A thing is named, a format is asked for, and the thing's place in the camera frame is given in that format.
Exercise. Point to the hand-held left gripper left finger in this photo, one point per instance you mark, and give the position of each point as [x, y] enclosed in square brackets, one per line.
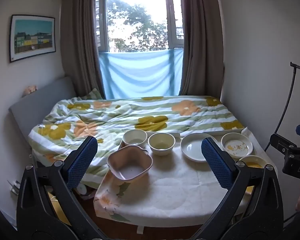
[82, 160]

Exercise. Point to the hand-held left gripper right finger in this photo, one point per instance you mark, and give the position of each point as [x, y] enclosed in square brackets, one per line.
[215, 162]

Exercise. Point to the pink square bowl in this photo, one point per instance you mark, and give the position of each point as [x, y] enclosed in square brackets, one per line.
[130, 172]

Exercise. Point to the white dirty small bowl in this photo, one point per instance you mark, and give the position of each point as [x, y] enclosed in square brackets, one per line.
[236, 146]

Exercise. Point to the white plate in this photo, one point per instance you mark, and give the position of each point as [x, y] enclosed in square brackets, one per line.
[190, 147]

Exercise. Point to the yellow bowl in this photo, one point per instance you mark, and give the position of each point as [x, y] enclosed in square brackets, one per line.
[252, 164]

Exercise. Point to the floral table cloth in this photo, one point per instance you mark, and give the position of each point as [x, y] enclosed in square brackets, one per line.
[177, 185]

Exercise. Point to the floral striped blanket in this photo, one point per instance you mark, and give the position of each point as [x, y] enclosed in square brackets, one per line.
[110, 120]

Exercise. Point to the cream bowl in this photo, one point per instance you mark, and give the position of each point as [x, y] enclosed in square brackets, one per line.
[161, 145]

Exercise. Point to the floral pillow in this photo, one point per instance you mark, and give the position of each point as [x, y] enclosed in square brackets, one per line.
[93, 94]

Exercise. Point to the grey headboard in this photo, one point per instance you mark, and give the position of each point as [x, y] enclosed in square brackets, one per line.
[40, 107]

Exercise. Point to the pink plush toy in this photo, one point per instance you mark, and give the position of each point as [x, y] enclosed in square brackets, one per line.
[30, 90]

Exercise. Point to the light blue cloth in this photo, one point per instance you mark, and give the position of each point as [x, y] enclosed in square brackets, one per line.
[140, 75]

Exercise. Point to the window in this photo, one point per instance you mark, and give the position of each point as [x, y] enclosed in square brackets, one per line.
[137, 17]

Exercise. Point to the framed wall picture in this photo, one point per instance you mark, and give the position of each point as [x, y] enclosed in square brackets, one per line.
[32, 37]

